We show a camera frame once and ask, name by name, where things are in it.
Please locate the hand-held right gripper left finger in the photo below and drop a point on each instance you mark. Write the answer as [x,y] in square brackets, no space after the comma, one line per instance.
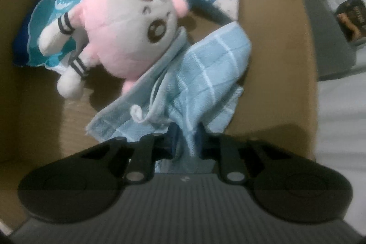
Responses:
[170,144]

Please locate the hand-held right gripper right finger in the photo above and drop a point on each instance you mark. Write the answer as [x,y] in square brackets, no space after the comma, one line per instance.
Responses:
[205,144]

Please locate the light blue checked towel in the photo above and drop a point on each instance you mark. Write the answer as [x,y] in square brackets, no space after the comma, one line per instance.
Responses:
[200,69]

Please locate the brown cardboard box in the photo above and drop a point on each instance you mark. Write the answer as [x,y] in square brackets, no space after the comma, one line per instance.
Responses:
[271,61]

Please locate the pink white plush toy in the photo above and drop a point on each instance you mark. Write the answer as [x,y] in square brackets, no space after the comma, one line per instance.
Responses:
[114,32]

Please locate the blue white plastic package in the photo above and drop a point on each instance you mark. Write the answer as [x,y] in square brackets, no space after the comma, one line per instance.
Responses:
[61,1]

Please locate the dark printed box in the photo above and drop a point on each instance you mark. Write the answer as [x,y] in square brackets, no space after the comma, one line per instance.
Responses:
[351,18]

